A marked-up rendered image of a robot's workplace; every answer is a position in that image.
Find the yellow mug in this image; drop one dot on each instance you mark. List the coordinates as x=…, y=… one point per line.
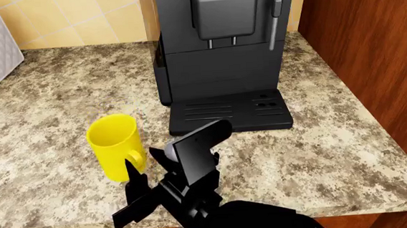
x=114, y=141

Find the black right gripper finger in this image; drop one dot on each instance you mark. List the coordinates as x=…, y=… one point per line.
x=164, y=162
x=136, y=183

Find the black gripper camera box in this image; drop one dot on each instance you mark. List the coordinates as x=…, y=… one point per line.
x=202, y=149

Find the black coffee machine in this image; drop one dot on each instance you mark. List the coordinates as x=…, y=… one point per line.
x=222, y=72

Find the tall brown wooden cabinet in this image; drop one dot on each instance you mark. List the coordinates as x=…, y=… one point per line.
x=374, y=40

